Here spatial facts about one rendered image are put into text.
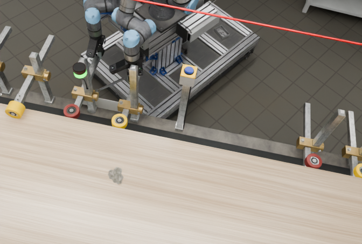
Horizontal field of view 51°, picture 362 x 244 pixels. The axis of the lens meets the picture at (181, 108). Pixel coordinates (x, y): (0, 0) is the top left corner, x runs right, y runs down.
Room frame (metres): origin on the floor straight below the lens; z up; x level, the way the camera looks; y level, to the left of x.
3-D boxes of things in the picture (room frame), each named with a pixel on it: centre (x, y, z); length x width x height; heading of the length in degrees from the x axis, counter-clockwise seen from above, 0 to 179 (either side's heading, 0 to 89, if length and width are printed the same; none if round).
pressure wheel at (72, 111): (0.96, 0.55, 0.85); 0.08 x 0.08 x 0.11
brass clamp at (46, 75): (1.12, 0.77, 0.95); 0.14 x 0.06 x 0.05; 87
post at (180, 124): (1.09, -0.01, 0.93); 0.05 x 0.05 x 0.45; 87
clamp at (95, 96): (1.11, 0.52, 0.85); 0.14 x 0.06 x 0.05; 87
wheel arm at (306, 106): (1.10, -0.71, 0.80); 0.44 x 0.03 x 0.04; 177
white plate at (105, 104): (1.13, 0.47, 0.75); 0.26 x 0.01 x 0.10; 87
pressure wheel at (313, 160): (0.91, -0.70, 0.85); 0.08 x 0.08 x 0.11
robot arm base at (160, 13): (1.63, 0.20, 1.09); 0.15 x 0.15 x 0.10
